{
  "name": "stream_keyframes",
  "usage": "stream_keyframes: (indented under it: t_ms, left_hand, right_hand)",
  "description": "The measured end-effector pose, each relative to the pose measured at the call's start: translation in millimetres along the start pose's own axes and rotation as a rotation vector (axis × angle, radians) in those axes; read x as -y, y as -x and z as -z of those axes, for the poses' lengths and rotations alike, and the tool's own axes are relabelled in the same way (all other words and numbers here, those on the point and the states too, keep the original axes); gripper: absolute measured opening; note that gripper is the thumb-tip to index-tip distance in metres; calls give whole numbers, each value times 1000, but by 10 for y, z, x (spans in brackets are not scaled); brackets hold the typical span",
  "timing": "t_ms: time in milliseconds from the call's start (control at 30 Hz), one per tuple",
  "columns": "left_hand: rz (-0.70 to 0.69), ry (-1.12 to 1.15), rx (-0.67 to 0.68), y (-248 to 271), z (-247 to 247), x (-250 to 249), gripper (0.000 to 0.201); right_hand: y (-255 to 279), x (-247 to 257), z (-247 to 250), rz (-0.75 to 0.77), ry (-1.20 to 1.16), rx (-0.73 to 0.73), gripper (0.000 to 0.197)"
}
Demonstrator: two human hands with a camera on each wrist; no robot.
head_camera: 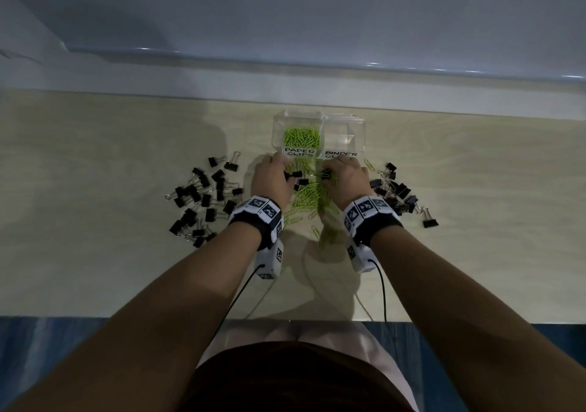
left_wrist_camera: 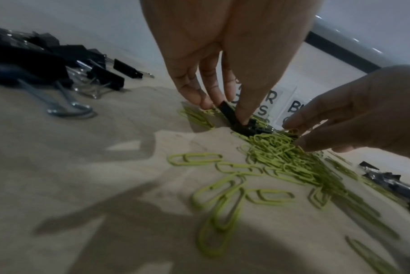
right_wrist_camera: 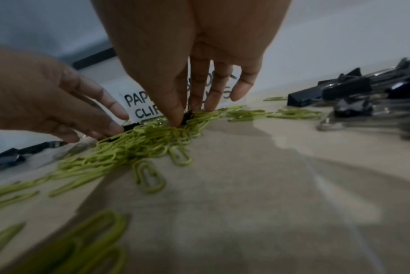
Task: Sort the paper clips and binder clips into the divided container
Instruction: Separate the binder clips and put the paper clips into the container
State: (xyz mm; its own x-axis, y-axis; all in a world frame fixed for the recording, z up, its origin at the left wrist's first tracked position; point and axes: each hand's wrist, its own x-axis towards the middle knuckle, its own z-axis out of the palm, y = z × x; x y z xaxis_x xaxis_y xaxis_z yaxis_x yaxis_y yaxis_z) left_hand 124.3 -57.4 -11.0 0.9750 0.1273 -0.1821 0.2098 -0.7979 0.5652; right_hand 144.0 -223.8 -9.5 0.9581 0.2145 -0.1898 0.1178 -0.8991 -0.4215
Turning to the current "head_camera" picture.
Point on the person's right forearm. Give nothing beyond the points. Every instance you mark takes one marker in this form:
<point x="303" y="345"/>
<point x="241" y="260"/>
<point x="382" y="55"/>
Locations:
<point x="471" y="329"/>

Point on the black white marker wristband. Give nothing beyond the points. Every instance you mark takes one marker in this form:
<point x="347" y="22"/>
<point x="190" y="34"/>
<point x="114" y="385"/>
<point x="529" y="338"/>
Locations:
<point x="371" y="222"/>
<point x="258" y="217"/>

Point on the person's left hand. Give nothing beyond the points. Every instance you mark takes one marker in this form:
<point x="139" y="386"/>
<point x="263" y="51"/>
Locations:
<point x="272" y="180"/>

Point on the pile of green paper clips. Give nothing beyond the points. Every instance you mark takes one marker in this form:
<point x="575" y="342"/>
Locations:
<point x="306" y="194"/>
<point x="300" y="137"/>

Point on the dark brown shirt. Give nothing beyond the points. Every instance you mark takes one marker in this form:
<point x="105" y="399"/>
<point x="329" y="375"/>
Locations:
<point x="293" y="379"/>

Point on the clear two-compartment plastic box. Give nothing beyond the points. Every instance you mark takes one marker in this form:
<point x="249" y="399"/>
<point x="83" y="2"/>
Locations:
<point x="295" y="119"/>

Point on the person's right hand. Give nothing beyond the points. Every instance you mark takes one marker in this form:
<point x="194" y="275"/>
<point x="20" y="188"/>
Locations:
<point x="350" y="183"/>

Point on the transparent box for binder clips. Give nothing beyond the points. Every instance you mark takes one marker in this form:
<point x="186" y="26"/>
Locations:
<point x="343" y="139"/>

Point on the person's left forearm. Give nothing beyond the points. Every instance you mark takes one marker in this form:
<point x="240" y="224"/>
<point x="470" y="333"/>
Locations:
<point x="137" y="334"/>

